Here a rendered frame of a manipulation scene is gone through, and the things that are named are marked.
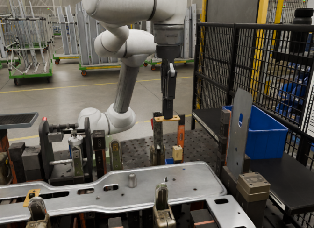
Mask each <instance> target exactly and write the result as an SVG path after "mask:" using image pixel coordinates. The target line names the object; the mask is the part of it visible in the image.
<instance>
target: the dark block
mask: <svg viewBox="0 0 314 228"><path fill-rule="evenodd" d="M92 140H93V150H94V152H95V162H96V171H97V180H98V179H99V178H101V177H102V176H104V175H105V174H106V173H107V164H106V152H105V148H106V140H105V130H93V135H92ZM104 191H108V186H106V187H104ZM109 217H111V214H102V213H100V218H101V219H103V218H109Z"/></svg>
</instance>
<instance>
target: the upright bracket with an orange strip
mask: <svg viewBox="0 0 314 228"><path fill-rule="evenodd" d="M178 116H179V118H180V120H178V132H177V145H180V146H181V147H182V149H183V152H182V161H181V163H183V162H184V142H185V114H184V115H182V114H181V115H178ZM180 134H181V138H180ZM181 210H182V205H179V212H181Z"/></svg>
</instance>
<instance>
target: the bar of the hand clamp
mask: <svg viewBox="0 0 314 228"><path fill-rule="evenodd" d="M152 114H153V141H154V148H155V154H156V153H157V144H156V143H160V147H161V149H160V151H161V153H163V122H156V120H155V117H161V116H162V112H161V111H156V112H152Z"/></svg>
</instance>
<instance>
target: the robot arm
mask: <svg viewBox="0 0 314 228"><path fill-rule="evenodd" d="M82 4H83V7H84V9H85V11H86V12H87V14H88V15H89V16H90V17H92V18H94V19H96V20H98V21H99V22H100V24H101V25H102V26H103V27H104V28H105V29H106V30H107V31H105V32H102V33H101V34H99V35H98V36H97V38H96V39H95V41H94V49H95V52H96V54H97V55H99V56H100V57H113V58H121V60H122V64H121V70H120V75H119V79H118V84H117V89H116V94H115V99H114V103H113V104H111V105H110V107H109V108H108V110H107V112H104V113H101V112H100V111H99V110H98V109H96V108H91V107H90V108H85V109H83V110H82V111H81V112H80V113H79V115H78V119H77V123H78V124H79V127H78V129H84V121H85V117H89V121H90V130H91V133H93V130H105V136H107V135H112V134H117V133H120V132H124V131H127V130H129V129H131V128H132V127H133V126H134V125H135V123H136V115H135V112H134V111H133V110H132V109H131V108H130V106H129V105H130V101H131V97H132V93H133V90H134V86H135V82H136V78H137V75H138V71H139V67H140V66H141V65H142V64H143V63H144V61H145V60H146V59H147V58H148V56H151V55H152V54H153V53H154V52H155V50H156V57H157V58H162V63H161V64H160V73H161V93H162V116H163V117H164V119H172V118H173V99H175V89H176V77H177V73H178V71H177V70H176V65H175V64H174V59H175V58H179V57H180V45H179V44H181V43H182V42H183V28H184V25H183V24H184V19H185V15H186V8H187V0H82ZM139 21H152V22H153V24H154V26H153V29H154V35H152V34H150V33H149V32H147V31H143V30H133V29H131V30H129V28H128V26H127V25H131V24H134V23H135V22H139ZM157 44H158V45H157Z"/></svg>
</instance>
